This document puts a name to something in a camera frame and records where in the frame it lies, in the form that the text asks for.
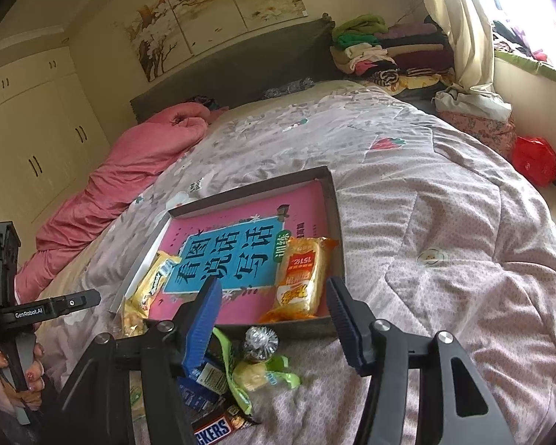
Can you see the green and yellow snack packet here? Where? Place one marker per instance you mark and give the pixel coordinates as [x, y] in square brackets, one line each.
[252, 373]

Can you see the grey cardboard box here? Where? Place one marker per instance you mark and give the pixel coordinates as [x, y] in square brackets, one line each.
[333, 222]

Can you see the pink floral cloth bundle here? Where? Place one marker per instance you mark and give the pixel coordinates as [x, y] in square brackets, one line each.
[486, 132]

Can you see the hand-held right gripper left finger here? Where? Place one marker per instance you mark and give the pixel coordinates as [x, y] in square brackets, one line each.
[204, 324]

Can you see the cream curtain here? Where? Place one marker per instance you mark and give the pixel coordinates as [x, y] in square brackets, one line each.
[468, 32]

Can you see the brown chocolate bar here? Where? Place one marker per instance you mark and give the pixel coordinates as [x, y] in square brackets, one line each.
[215, 429]

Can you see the silver brown cake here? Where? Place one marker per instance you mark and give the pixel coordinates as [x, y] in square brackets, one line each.
[259, 344]

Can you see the grey headboard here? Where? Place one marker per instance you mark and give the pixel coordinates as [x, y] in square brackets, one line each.
[241, 60]

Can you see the green windowsill mat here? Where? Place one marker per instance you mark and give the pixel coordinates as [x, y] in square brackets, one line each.
[533, 68]

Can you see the pink and blue book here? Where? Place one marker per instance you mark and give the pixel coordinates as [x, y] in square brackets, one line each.
[213, 250]

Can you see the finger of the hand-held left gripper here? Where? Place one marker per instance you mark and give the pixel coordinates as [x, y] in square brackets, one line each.
[74, 302]

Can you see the clear packet of yellow snacks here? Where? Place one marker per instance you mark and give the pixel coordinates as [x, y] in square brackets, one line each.
[132, 324]

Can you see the cream wardrobe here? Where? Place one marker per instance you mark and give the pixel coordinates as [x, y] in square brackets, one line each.
[32, 125]

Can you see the orange and yellow snack packet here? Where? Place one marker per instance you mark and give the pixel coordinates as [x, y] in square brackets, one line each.
[301, 278]

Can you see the pink quilt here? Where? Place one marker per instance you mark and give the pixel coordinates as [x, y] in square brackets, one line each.
[134, 167]

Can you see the floral wall painting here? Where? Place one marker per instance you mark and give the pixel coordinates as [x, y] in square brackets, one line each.
[204, 9]

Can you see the heap of clothes on windowsill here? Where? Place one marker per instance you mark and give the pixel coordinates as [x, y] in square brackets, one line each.
[519, 39]

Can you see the floral bedspread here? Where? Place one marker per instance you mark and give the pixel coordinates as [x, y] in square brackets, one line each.
[445, 241]

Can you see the blue snack packet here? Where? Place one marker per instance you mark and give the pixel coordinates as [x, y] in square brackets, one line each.
[208, 378]

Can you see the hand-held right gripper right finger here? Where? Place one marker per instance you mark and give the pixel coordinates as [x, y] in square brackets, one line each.
[345, 329]

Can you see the dark patterned pillow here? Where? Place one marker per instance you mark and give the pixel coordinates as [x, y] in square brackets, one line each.
[204, 102]
[287, 88]

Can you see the pile of folded clothes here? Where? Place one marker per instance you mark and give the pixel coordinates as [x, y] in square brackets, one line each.
[389, 51]

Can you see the red bag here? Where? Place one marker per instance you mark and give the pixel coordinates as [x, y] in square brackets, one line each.
[535, 160]

